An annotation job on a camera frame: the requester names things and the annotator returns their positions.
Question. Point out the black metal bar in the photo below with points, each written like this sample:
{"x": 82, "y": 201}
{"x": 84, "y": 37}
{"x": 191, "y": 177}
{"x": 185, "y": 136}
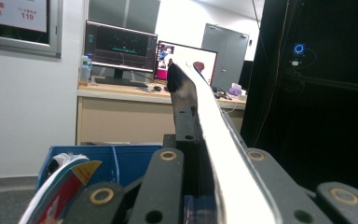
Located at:
{"x": 338, "y": 83}

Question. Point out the portrait cover magazine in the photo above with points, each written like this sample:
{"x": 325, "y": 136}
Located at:
{"x": 65, "y": 186}

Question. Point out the dark screen monitor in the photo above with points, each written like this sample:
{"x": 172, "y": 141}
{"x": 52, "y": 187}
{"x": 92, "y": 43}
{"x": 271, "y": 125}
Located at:
{"x": 121, "y": 46}

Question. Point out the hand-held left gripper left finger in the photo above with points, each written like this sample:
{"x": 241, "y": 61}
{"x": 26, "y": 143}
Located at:
{"x": 185, "y": 124}

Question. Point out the black computer mouse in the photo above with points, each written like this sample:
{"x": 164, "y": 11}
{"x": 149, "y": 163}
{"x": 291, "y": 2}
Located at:
{"x": 157, "y": 88}

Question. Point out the grey door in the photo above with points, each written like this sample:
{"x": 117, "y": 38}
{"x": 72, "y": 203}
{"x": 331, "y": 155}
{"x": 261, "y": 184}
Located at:
{"x": 227, "y": 56}

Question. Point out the beige wooden desk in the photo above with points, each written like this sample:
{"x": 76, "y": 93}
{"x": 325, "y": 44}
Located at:
{"x": 121, "y": 118}

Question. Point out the black keyboard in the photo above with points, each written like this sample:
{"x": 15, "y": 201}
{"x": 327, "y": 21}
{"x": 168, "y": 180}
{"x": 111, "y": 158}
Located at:
{"x": 121, "y": 82}

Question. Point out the clear plastic bottle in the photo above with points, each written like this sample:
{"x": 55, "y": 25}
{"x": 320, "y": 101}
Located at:
{"x": 84, "y": 71}

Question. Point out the silver framed notice board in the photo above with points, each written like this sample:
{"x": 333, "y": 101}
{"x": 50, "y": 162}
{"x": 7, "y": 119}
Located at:
{"x": 12, "y": 25}

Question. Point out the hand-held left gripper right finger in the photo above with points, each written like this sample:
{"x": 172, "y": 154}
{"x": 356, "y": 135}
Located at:
{"x": 236, "y": 138}

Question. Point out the purple pack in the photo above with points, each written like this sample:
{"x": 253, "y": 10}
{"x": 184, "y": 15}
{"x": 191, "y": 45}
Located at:
{"x": 234, "y": 90}

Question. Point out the red planet cover magazine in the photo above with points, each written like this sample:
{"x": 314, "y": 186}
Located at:
{"x": 230, "y": 161}

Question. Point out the blue plastic file rack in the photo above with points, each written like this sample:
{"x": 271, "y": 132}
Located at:
{"x": 130, "y": 161}

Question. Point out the white screen monitor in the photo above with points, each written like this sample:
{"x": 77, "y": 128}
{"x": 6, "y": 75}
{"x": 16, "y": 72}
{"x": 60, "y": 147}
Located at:
{"x": 183, "y": 53}

